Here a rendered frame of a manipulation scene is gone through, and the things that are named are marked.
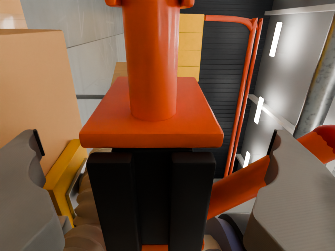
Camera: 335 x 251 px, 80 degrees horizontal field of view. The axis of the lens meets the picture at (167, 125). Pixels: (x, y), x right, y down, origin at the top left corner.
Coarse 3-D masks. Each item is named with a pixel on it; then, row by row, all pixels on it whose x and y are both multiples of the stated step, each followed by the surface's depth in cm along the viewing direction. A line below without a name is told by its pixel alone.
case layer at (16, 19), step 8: (0, 0) 67; (8, 0) 70; (16, 0) 74; (0, 8) 67; (8, 8) 70; (16, 8) 74; (0, 16) 67; (8, 16) 70; (16, 16) 74; (0, 24) 67; (8, 24) 70; (16, 24) 74; (24, 24) 79
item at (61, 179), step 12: (72, 144) 28; (60, 156) 26; (72, 156) 26; (84, 156) 30; (60, 168) 24; (72, 168) 26; (84, 168) 28; (48, 180) 22; (60, 180) 23; (72, 180) 26; (60, 192) 23; (72, 192) 25; (60, 204) 23; (72, 204) 25; (72, 216) 26
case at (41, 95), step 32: (0, 32) 19; (32, 32) 21; (0, 64) 17; (32, 64) 21; (64, 64) 28; (0, 96) 17; (32, 96) 21; (64, 96) 28; (0, 128) 17; (32, 128) 21; (64, 128) 28
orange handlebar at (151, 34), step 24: (120, 0) 7; (144, 0) 7; (168, 0) 7; (192, 0) 7; (144, 24) 7; (168, 24) 7; (144, 48) 7; (168, 48) 8; (144, 72) 8; (168, 72) 8; (144, 96) 8; (168, 96) 9; (144, 120) 9
